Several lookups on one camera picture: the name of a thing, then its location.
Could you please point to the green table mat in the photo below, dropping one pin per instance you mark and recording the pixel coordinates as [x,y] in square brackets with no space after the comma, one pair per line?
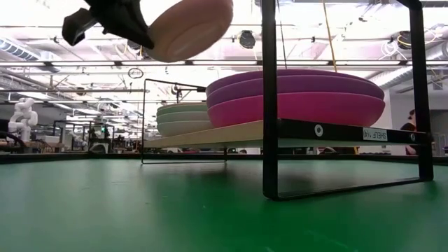
[105,210]

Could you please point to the mint green plate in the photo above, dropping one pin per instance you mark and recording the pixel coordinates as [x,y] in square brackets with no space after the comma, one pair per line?
[182,108]

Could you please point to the white robot figure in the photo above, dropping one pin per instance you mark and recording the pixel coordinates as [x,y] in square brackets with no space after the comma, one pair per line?
[22,117]

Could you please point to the black framed robot workstation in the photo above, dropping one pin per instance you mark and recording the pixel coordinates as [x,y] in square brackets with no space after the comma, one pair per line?
[101,140]

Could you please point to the beige plate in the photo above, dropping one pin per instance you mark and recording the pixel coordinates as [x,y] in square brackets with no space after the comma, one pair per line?
[196,28]

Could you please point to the person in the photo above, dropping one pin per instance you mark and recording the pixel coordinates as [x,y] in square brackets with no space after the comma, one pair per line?
[409,126]

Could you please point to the black table frame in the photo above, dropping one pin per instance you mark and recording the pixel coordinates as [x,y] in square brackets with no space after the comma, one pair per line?
[52,158]

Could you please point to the magenta plate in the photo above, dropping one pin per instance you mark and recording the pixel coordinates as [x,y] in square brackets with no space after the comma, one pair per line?
[315,110]

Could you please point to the silver ventilation duct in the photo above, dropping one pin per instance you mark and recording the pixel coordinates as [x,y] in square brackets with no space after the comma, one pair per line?
[17,50]

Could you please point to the purple plate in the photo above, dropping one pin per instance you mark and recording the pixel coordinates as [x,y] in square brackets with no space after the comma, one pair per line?
[315,87]
[315,72]

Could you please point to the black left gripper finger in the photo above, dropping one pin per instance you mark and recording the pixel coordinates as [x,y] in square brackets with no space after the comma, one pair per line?
[138,31]

